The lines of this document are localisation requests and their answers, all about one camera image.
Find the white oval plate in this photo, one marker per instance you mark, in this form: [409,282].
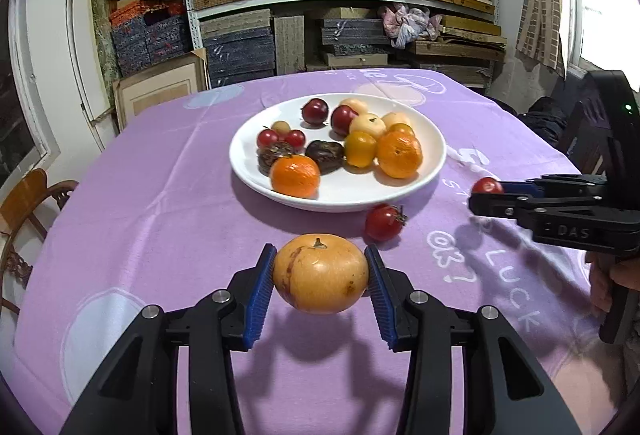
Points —
[350,195]

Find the yellow orange tomato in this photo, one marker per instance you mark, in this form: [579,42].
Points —
[360,148]
[402,129]

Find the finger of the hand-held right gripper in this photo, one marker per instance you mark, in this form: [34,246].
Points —
[495,206]
[522,188]

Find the purple streaked pepino melon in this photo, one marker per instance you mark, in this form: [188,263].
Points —
[320,272]

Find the red tomato with calyx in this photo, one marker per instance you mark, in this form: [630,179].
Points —
[382,222]

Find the white leaning board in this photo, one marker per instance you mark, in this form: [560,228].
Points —
[82,60]

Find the purple printed tablecloth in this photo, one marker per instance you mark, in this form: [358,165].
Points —
[150,215]

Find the large mandarin orange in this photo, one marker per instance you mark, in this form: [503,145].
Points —
[399,155]

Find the dark red plum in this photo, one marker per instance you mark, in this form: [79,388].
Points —
[342,120]
[315,111]

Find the dark wooden chair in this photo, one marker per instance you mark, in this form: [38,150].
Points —
[582,140]

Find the green marbled panel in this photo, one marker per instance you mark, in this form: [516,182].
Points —
[102,35]

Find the stack of grey patterned boxes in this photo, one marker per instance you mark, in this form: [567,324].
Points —
[355,32]
[240,47]

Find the beige picture frame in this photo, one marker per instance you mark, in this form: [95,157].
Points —
[160,87]

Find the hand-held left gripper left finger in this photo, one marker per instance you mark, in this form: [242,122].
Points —
[260,295]

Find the person's right hand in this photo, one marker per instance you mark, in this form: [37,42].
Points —
[600,285]

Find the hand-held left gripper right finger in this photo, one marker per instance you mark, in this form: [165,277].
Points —
[382,300]

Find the small mandarin orange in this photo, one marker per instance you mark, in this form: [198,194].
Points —
[295,175]

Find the tan longan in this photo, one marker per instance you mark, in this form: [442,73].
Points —
[280,127]

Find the pink cloth bundle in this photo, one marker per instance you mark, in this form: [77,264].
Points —
[407,22]

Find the dark cloth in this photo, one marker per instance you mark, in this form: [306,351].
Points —
[545,115]

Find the pile of yellow wooden boxes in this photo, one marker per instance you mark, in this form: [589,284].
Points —
[460,15]

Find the brown wooden chair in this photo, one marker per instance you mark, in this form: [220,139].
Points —
[30,205]

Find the yellow pepino melon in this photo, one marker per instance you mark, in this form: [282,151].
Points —
[395,119]
[368,125]
[354,105]

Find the brown upright boxes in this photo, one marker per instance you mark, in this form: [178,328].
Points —
[289,45]

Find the stack of blue patterned boxes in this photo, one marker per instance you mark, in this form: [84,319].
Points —
[150,35]

